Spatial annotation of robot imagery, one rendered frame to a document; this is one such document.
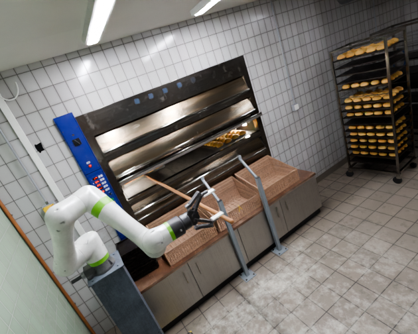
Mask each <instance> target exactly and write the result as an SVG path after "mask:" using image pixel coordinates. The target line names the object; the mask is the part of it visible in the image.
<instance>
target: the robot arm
mask: <svg viewBox="0 0 418 334"><path fill-rule="evenodd" d="M215 191H216V190H215V189H213V188H212V189H210V190H208V191H207V190H205V191H204V192H202V193H200V192H199V191H196V193H195V194H194V195H193V197H192V198H191V200H190V201H189V202H188V203H187V204H186V205H185V206H184V207H185V208H186V209H187V212H186V213H183V214H182V215H180V216H179V217H177V216H175V217H173V218H172V219H169V220H168V221H166V222H165V223H163V224H162V225H159V226H158V227H155V228H152V229H148V228H146V227H144V226H143V225H142V224H140V223H139V222H137V221H136V220H134V218H132V217H131V216H130V215H129V214H127V213H126V212H125V211H124V210H123V209H122V208H120V206H118V204H116V202H114V201H113V200H112V199H111V198H109V197H108V196H107V195H105V194H104V193H103V192H102V191H101V190H99V189H98V188H97V187H95V186H90V185H88V186H83V187H81V188H80V189H79V190H77V191H76V192H74V193H73V194H72V195H71V196H69V197H67V198H66V199H64V200H62V201H61V202H59V203H57V204H55V205H53V206H52V207H50V208H49V209H48V210H47V211H46V213H45V216H44V222H45V223H46V226H47V228H48V230H49V233H50V237H51V239H52V246H53V252H54V260H53V271H54V273H55V274H56V275H58V276H61V277H67V276H70V275H72V274H73V273H75V271H77V270H78V269H79V268H80V267H81V266H82V265H83V264H84V263H85V262H87V263H88V264H87V265H85V266H84V267H83V272H82V273H81V274H80V276H79V277H77V278H75V279H73V280H72V281H71V283H72V284H74V283H76V282H77V281H79V280H81V279H82V278H83V279H86V278H87V279H88V280H89V281H90V280H91V279H92V278H93V277H94V276H100V275H102V274H105V273H106V272H107V271H109V270H110V269H111V268H112V267H113V266H114V264H115V259H114V257H112V256H110V255H109V253H108V251H107V249H106V247H105V245H104V243H103V242H102V240H101V239H100V236H99V235H98V234H97V233H96V232H95V231H90V232H87V233H85V234H83V235H82V236H81V237H79V238H78V239H77V240H76V241H75V242H74V224H75V221H76V220H77V219H79V218H80V217H81V216H82V215H83V214H85V213H86V212H88V213H90V214H91V215H93V216H94V217H96V218H97V219H99V220H100V221H102V222H104V223H106V224H107V225H109V226H110V227H113V228H114V229H116V230H117V231H119V232H120V233H121V234H123V235H125V236H126V237H127V238H128V239H130V240H131V241H132V242H134V243H135V244H136V245H137V246H138V247H139V248H140V249H141V250H142V251H143V252H144V253H145V254H146V255H147V256H149V257H151V258H159V257H160V256H162V255H163V254H164V253H165V251H166V248H167V245H169V244H170V243H171V242H173V241H174V240H176V239H177V238H179V237H181V236H182V235H184V234H185V233H186V230H188V229H190V228H191V227H192V226H194V229H196V230H199V229H204V228H209V227H213V226H214V225H213V223H214V222H215V221H216V220H218V218H219V217H220V216H222V215H223V214H224V212H222V211H220V212H219V213H217V214H215V215H214V216H212V217H211V218H210V219H203V218H200V216H199V214H198V212H197V210H198V206H199V204H200V202H201V200H202V197H206V196H208V195H209V194H211V193H212V192H215ZM194 202H195V203H194ZM193 203H194V206H192V205H193ZM191 206H192V209H190V207H191ZM198 222H205V223H207V224H201V225H197V223H198Z"/></svg>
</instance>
